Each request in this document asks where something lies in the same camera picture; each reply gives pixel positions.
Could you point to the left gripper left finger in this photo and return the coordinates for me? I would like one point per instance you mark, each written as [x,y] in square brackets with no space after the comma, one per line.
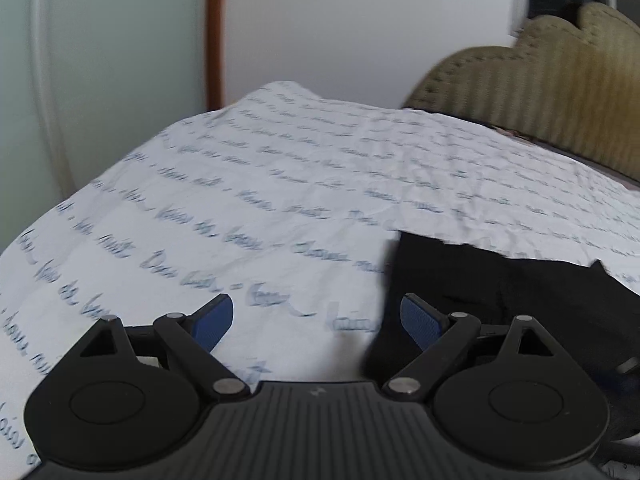
[190,340]

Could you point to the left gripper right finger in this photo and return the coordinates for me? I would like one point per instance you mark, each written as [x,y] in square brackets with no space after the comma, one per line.
[442,339]

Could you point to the black pants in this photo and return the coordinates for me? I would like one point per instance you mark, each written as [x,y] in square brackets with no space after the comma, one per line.
[591,315]

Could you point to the white script-print bed sheet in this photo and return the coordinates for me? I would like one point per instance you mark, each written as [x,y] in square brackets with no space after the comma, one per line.
[288,203]

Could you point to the olive upholstered headboard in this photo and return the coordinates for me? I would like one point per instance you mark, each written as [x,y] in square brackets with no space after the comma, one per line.
[574,87]

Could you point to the wooden door frame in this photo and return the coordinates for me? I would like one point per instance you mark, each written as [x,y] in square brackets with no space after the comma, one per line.
[214,53]

